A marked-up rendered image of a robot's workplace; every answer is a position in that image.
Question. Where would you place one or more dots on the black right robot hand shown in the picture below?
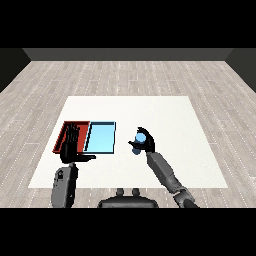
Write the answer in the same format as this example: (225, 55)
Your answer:
(150, 142)

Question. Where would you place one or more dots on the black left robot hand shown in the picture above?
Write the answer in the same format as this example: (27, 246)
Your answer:
(70, 148)

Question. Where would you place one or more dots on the small blue can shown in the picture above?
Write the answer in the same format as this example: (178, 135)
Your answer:
(140, 138)

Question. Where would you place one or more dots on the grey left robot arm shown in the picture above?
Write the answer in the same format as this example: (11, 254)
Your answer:
(64, 186)

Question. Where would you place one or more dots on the red shallow open box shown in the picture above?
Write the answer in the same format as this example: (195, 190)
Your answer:
(83, 130)

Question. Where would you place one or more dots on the light blue shallow open box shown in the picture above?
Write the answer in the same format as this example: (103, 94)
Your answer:
(100, 137)

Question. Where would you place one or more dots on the dark grey robot body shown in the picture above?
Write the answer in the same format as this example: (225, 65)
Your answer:
(128, 201)

